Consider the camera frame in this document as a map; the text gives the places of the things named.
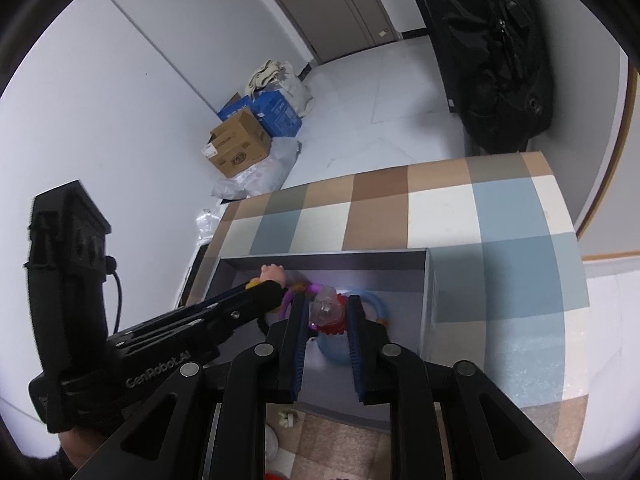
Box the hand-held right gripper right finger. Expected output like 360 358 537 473
347 294 586 480

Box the checkered tablecloth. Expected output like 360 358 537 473
175 151 591 480

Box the red gear ring clear gem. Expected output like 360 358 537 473
309 284 349 337

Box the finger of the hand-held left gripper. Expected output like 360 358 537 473
107 280 283 344
112 296 286 361

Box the person's left forearm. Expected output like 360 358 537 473
57 425 108 471

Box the blue cardboard box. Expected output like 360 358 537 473
217 91 304 138

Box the white panel wooden frame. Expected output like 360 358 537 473
572 50 640 263

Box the black cable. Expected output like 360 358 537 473
104 256 124 335

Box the grey cardboard box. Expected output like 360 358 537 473
175 246 438 433

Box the peach figurine charm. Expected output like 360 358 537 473
259 264 287 287

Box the brown cardboard box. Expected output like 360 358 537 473
201 106 273 179

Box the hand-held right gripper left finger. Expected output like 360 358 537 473
70 292 309 480

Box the colourful ring toy bundle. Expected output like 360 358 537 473
312 290 388 367

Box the clear plastic wrap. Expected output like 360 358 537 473
192 207 223 247

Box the white bag with cloth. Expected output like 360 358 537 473
244 59 316 121

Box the black hanging bag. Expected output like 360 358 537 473
415 0 556 153

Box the white plastic bag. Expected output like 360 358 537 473
210 139 302 201

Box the purple plastic ring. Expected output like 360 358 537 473
279 282 321 322

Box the grey door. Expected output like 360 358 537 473
245 0 401 66

